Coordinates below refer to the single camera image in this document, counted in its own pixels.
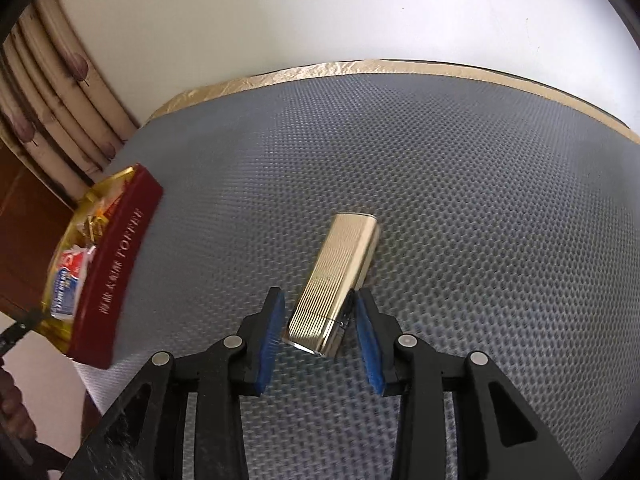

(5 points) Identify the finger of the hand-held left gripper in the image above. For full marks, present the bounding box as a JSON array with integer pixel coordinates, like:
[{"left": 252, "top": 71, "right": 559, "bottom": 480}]
[{"left": 0, "top": 307, "right": 45, "bottom": 356}]

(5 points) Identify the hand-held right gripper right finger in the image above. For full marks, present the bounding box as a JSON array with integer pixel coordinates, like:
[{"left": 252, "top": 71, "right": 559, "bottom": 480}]
[{"left": 352, "top": 288, "right": 583, "bottom": 480}]

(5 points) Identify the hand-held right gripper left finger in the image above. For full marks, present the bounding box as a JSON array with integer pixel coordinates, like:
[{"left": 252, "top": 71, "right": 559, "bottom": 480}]
[{"left": 62, "top": 287, "right": 287, "bottom": 480}]

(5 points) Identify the clear floss pick box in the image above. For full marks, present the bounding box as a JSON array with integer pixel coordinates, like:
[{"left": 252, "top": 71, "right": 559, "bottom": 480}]
[{"left": 50, "top": 245, "right": 98, "bottom": 318}]

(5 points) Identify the gold ribbed lighter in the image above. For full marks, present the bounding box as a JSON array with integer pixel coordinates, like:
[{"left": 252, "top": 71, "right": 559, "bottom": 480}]
[{"left": 281, "top": 213, "right": 382, "bottom": 358}]

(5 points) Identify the red tin box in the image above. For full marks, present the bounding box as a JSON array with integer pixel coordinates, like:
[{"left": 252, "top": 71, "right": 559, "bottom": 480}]
[{"left": 42, "top": 162, "right": 165, "bottom": 371}]

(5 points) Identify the person's left hand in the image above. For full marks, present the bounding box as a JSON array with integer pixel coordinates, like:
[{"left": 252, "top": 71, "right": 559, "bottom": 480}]
[{"left": 0, "top": 360, "right": 37, "bottom": 442}]

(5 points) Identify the brown wooden door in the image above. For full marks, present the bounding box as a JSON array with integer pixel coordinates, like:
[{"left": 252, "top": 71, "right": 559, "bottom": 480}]
[{"left": 0, "top": 140, "right": 83, "bottom": 316}]

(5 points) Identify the beige patterned curtain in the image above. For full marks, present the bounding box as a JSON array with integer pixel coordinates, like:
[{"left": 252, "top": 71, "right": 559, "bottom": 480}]
[{"left": 0, "top": 0, "right": 141, "bottom": 186}]

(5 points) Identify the gold tablecloth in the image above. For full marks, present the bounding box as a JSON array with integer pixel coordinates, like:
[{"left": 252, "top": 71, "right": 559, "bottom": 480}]
[{"left": 145, "top": 58, "right": 640, "bottom": 143}]

